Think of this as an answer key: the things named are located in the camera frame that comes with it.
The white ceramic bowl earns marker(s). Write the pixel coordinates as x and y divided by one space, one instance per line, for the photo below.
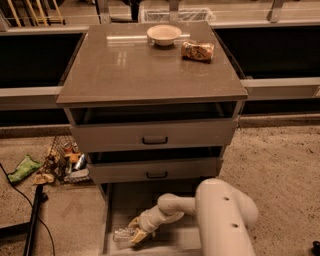
163 35

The black metal stand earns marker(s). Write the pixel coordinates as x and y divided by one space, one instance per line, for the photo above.
29 228

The wooden chair legs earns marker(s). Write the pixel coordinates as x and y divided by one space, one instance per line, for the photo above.
21 13

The green chip bag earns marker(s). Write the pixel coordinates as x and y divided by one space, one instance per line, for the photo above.
24 169

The clear plastic water bottle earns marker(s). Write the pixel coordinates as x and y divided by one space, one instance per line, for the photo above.
124 234

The grey drawer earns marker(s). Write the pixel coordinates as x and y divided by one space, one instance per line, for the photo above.
153 135
128 200
155 170

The yellow snack bag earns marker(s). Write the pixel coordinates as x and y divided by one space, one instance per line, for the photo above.
197 51

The white wire basket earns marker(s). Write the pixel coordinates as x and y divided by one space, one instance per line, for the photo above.
182 15

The yellow snack packet on floor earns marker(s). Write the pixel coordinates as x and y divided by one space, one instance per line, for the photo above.
43 178

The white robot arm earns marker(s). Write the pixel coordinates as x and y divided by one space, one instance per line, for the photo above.
223 214

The wire basket with items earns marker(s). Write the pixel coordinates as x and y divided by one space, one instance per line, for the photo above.
65 162

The middle grey drawer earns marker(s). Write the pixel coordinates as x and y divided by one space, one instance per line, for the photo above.
155 170

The top grey drawer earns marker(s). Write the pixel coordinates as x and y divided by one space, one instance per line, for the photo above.
153 135

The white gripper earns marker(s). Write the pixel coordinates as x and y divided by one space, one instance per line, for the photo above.
147 220

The grey drawer cabinet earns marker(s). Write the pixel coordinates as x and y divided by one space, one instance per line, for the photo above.
121 76

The bottom grey drawer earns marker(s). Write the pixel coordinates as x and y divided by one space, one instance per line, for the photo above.
128 200

